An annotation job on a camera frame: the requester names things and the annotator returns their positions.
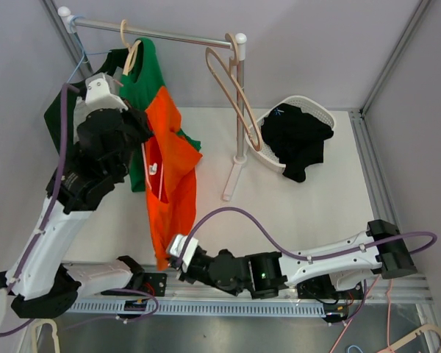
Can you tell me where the black t shirt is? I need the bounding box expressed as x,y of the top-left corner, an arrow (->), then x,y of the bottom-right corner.
261,103 -> 334,183

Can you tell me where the white green raglan shirt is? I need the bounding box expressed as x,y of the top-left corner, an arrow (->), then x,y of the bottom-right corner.
43,49 -> 129,157

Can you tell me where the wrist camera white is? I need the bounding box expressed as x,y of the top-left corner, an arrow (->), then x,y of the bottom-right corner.
85,73 -> 129,111
168,235 -> 198,272

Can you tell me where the beige hanger of green shirt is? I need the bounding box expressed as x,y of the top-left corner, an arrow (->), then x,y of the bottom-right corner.
120,19 -> 141,76

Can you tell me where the white perforated basket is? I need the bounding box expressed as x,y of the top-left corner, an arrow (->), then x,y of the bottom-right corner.
253,95 -> 337,183

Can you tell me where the beige hanger on floor left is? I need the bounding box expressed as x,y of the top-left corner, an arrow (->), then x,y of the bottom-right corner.
29,318 -> 62,353

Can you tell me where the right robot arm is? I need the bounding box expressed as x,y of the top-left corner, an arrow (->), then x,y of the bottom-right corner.
168,220 -> 417,299

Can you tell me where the beige hanger on floor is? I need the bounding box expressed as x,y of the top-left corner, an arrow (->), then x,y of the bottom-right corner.
374,323 -> 441,353
29,318 -> 62,353

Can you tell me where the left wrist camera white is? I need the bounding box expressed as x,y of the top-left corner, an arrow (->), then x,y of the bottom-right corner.
85,73 -> 129,111

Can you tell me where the orange t shirt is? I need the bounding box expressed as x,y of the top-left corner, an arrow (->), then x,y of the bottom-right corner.
145,86 -> 202,271

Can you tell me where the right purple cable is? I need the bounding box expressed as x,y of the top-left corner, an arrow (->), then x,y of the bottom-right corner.
178,207 -> 438,262

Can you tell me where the purple cable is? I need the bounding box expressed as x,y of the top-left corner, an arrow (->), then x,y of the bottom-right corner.
0,83 -> 80,338
178,207 -> 438,262

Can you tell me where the green t shirt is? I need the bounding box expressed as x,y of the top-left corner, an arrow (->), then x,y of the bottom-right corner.
119,37 -> 203,193

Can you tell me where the metal clothes rack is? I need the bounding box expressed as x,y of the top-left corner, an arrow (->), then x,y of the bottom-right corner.
57,7 -> 251,202

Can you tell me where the beige hanger on floor right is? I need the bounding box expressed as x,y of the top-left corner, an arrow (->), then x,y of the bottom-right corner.
374,323 -> 441,353

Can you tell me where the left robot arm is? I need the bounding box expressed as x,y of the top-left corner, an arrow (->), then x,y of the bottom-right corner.
0,108 -> 153,319

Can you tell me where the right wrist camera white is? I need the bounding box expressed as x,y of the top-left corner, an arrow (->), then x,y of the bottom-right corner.
168,235 -> 198,272

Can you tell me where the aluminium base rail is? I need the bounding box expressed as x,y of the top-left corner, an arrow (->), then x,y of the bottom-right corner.
66,266 -> 433,318

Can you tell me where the beige hanger of black shirt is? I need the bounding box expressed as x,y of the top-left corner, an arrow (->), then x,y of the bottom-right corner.
205,32 -> 263,151

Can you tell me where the blue thin hanger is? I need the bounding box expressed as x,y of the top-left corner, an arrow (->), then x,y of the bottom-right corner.
67,15 -> 109,83

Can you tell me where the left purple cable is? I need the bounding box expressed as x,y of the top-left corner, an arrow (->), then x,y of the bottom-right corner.
0,83 -> 80,338

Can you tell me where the pink cable on floor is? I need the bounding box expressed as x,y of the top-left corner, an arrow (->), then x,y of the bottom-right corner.
329,277 -> 394,353

